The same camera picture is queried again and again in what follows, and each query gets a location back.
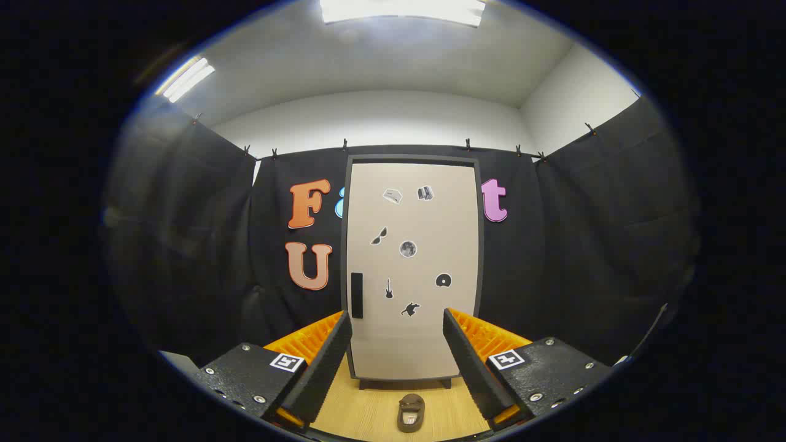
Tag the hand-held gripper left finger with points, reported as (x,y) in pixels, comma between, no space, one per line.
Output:
(325,362)

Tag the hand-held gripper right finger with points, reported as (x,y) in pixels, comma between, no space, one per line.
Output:
(470,362)

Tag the dark grey shoe cabinet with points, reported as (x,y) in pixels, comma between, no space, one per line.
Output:
(405,383)

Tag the brown fuzzy shoe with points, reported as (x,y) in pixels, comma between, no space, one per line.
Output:
(410,414)

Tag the black backdrop cloth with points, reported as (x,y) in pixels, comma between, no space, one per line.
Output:
(184,245)

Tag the row of black cloth clips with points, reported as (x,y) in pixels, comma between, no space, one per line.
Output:
(468,145)

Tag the narrow ceiling light strip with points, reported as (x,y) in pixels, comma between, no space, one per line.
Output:
(187,78)

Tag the wide ceiling light panel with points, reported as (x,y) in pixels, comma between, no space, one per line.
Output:
(399,11)

